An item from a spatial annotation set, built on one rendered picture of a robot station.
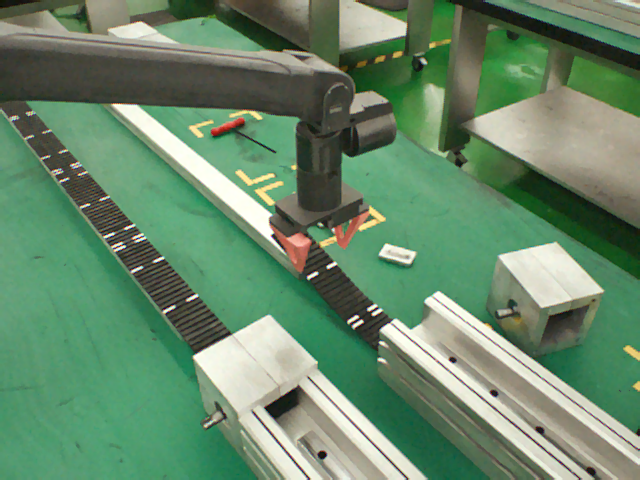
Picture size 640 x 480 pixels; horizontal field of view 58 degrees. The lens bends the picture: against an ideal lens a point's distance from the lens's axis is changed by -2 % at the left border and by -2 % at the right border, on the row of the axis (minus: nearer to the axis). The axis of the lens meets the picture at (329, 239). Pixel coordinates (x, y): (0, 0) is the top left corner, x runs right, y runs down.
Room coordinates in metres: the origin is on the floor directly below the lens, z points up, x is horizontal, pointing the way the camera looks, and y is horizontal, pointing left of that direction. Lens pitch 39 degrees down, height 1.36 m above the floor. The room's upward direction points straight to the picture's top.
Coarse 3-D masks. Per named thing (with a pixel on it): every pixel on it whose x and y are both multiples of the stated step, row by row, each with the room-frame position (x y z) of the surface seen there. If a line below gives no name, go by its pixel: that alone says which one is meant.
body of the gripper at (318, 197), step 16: (304, 176) 0.60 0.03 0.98; (320, 176) 0.60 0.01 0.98; (336, 176) 0.61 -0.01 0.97; (304, 192) 0.60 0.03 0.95; (320, 192) 0.60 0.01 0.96; (336, 192) 0.61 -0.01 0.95; (352, 192) 0.64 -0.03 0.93; (288, 208) 0.61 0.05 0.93; (304, 208) 0.60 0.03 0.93; (320, 208) 0.60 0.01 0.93; (336, 208) 0.60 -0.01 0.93; (304, 224) 0.57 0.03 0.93
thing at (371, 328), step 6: (378, 318) 0.55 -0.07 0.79; (384, 318) 0.55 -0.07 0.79; (390, 318) 0.55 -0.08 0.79; (366, 324) 0.54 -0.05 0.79; (372, 324) 0.54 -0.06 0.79; (378, 324) 0.54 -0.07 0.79; (384, 324) 0.54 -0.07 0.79; (360, 330) 0.52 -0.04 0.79; (366, 330) 0.53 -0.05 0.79; (372, 330) 0.52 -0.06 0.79; (378, 330) 0.53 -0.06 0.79; (366, 336) 0.52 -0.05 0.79
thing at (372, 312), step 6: (372, 306) 0.57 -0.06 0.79; (366, 312) 0.56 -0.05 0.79; (372, 312) 0.56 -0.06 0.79; (378, 312) 0.56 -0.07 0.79; (354, 318) 0.54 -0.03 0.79; (360, 318) 0.55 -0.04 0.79; (366, 318) 0.55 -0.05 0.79; (372, 318) 0.55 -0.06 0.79; (354, 324) 0.53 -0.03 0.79; (360, 324) 0.54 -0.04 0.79
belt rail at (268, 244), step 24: (120, 120) 1.13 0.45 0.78; (144, 120) 1.08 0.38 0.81; (168, 144) 0.98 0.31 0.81; (192, 168) 0.89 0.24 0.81; (216, 192) 0.82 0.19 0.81; (240, 192) 0.82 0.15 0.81; (240, 216) 0.75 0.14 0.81; (264, 216) 0.75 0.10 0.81; (264, 240) 0.70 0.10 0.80; (288, 264) 0.65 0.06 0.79
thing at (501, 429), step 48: (384, 336) 0.45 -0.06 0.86; (432, 336) 0.48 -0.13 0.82; (480, 336) 0.45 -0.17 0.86; (432, 384) 0.40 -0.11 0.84; (480, 384) 0.40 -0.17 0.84; (528, 384) 0.38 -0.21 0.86; (480, 432) 0.34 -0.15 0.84; (528, 432) 0.32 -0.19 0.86; (576, 432) 0.33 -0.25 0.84; (624, 432) 0.32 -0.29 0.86
